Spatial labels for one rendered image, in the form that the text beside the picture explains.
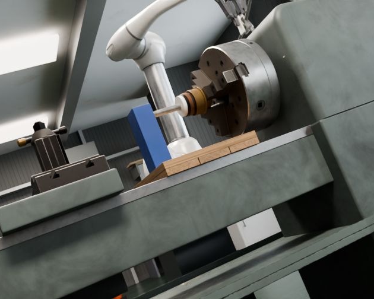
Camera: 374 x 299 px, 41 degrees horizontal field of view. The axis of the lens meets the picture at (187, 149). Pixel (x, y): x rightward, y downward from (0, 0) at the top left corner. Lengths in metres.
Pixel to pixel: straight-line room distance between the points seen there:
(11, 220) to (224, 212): 0.55
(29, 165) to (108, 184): 8.44
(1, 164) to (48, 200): 8.47
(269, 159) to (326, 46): 0.42
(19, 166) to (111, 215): 8.40
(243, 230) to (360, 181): 5.38
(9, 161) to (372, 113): 8.49
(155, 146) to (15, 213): 0.49
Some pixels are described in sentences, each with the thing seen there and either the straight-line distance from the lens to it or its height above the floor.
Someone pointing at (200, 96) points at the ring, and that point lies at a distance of 1.58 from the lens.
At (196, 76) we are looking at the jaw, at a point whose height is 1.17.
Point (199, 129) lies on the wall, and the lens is 7.93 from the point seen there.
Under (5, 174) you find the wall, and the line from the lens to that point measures 9.63.
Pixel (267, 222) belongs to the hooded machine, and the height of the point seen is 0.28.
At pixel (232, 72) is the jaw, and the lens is 1.55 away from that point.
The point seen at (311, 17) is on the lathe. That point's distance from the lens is 1.67.
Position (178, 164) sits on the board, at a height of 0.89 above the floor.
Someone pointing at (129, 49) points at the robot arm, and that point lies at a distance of 2.24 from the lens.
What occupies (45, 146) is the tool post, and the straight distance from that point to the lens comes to 1.52.
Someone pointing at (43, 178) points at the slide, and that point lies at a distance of 1.25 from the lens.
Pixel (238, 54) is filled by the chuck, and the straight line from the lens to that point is 1.58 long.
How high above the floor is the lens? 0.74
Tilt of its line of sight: 7 degrees up
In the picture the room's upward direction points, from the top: 22 degrees counter-clockwise
